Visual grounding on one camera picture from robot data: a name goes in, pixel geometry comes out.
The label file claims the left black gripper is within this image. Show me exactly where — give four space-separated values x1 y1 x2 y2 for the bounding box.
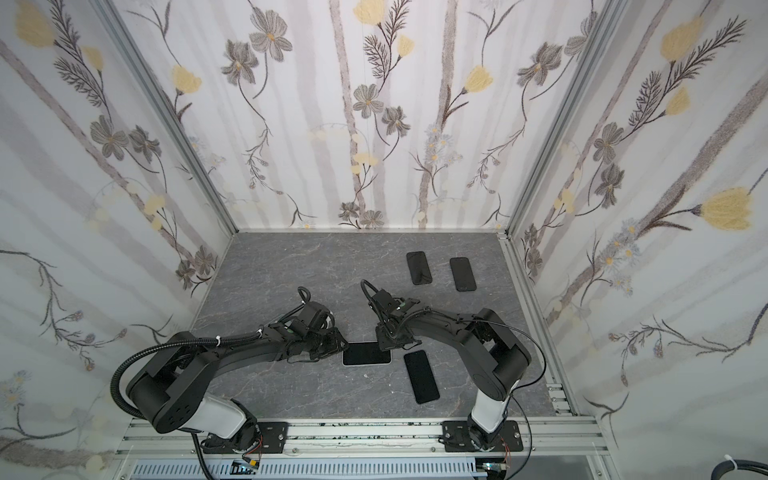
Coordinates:
304 327 353 359

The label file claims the translucent green case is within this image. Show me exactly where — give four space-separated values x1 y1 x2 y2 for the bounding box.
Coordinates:
342 341 392 367

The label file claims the black phone case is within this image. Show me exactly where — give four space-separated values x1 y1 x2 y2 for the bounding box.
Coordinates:
406 251 433 285
449 257 477 292

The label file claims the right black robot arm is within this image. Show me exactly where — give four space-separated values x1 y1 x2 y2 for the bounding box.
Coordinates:
366 290 531 451

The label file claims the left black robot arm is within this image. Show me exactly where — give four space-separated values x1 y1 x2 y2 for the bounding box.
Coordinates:
110 301 349 453

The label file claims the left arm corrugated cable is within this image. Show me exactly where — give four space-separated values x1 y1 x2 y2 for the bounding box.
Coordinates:
109 286 319 480

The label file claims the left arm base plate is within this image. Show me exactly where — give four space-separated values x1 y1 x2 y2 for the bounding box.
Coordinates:
201 421 288 455

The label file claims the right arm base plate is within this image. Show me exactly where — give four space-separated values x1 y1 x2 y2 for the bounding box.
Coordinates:
439 420 524 453

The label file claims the white perforated cable duct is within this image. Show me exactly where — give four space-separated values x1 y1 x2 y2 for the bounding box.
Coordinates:
123 457 487 479

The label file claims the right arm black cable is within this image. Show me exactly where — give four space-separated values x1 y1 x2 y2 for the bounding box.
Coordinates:
359 279 548 480

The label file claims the aluminium mounting rail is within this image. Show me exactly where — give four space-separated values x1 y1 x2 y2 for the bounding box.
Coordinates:
113 417 610 462

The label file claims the black hose bottom corner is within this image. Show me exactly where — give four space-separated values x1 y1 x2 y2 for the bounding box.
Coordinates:
710 455 768 480

